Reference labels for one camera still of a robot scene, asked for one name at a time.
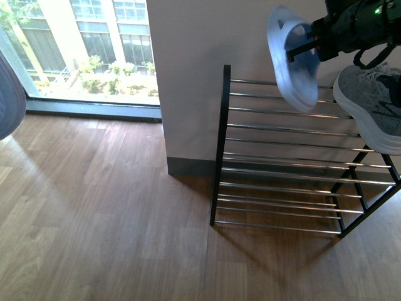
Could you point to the grey rounded robot base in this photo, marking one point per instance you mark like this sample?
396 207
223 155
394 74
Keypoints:
13 100

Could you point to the black metal shoe rack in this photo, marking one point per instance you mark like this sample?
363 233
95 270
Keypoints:
281 169

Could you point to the light blue slide sandal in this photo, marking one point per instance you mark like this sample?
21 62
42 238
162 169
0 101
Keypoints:
295 79

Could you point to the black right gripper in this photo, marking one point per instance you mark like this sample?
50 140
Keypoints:
353 26

